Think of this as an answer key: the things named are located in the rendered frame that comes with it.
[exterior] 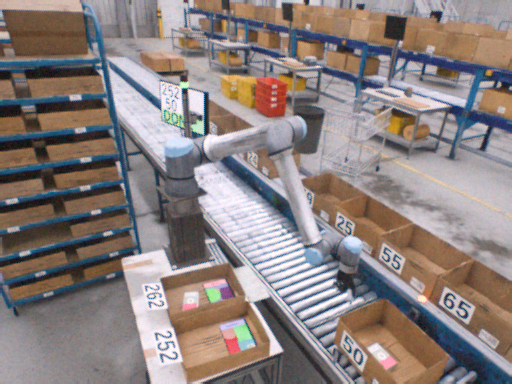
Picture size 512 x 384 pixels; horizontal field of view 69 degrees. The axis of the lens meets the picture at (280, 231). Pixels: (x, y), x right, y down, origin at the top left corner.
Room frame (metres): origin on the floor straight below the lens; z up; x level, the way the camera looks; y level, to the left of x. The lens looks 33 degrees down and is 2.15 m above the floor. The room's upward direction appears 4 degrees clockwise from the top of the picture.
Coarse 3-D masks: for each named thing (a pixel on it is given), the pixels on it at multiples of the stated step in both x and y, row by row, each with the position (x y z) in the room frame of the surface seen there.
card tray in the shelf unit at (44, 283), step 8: (56, 272) 2.23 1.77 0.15; (64, 272) 2.24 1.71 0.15; (40, 280) 2.13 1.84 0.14; (48, 280) 2.04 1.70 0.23; (56, 280) 2.07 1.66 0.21; (64, 280) 2.10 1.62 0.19; (72, 280) 2.13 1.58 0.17; (8, 288) 1.93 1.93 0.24; (16, 288) 1.94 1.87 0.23; (24, 288) 1.96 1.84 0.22; (32, 288) 1.98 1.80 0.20; (40, 288) 2.01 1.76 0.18; (48, 288) 2.04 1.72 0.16; (56, 288) 2.06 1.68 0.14; (16, 296) 1.92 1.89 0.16; (24, 296) 1.95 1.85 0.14
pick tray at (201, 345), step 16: (240, 304) 1.33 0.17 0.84; (176, 320) 1.18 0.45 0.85; (192, 320) 1.22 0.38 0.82; (208, 320) 1.25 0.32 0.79; (224, 320) 1.29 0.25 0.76; (256, 320) 1.25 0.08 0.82; (176, 336) 1.17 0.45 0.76; (192, 336) 1.17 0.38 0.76; (208, 336) 1.18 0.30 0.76; (256, 336) 1.20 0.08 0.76; (192, 352) 1.08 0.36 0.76; (208, 352) 1.09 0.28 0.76; (224, 352) 1.09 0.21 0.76; (240, 352) 1.03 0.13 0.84; (256, 352) 1.07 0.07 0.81; (192, 368) 0.94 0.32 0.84; (208, 368) 0.97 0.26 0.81; (224, 368) 1.00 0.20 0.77
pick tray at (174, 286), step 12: (228, 264) 1.63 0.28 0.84; (168, 276) 1.49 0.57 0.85; (180, 276) 1.51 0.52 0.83; (192, 276) 1.54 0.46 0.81; (204, 276) 1.57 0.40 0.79; (216, 276) 1.60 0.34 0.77; (228, 276) 1.62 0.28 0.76; (168, 288) 1.48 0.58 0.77; (180, 288) 1.49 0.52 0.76; (192, 288) 1.50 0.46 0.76; (240, 288) 1.45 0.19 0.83; (168, 300) 1.40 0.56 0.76; (180, 300) 1.40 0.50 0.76; (204, 300) 1.42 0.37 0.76; (228, 300) 1.35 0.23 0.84; (240, 300) 1.38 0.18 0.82; (168, 312) 1.25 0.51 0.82; (180, 312) 1.24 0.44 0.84; (192, 312) 1.26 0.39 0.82
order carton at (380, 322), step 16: (368, 304) 1.30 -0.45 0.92; (384, 304) 1.35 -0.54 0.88; (352, 320) 1.25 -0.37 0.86; (368, 320) 1.31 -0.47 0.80; (384, 320) 1.33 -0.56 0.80; (400, 320) 1.26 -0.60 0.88; (336, 336) 1.20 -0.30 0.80; (352, 336) 1.11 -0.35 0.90; (368, 336) 1.25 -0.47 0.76; (384, 336) 1.26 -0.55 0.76; (400, 336) 1.23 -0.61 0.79; (416, 336) 1.17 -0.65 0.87; (368, 352) 1.03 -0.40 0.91; (400, 352) 1.17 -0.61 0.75; (416, 352) 1.15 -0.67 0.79; (432, 352) 1.09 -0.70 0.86; (368, 368) 1.01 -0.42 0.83; (384, 368) 0.95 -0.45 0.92; (400, 368) 1.07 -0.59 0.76; (416, 368) 1.08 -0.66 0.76; (432, 368) 0.97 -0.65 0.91
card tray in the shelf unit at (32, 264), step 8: (56, 248) 2.29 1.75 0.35; (32, 256) 2.17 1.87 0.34; (40, 256) 2.18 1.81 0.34; (48, 256) 2.08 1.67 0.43; (56, 256) 2.11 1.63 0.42; (64, 256) 2.14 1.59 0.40; (0, 264) 1.99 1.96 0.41; (8, 264) 2.06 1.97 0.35; (16, 264) 1.97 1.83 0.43; (24, 264) 1.99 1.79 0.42; (32, 264) 2.02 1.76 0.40; (40, 264) 2.04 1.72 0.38; (48, 264) 2.07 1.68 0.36; (56, 264) 2.10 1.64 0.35; (8, 272) 1.93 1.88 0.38; (16, 272) 1.96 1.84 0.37; (24, 272) 1.98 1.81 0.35
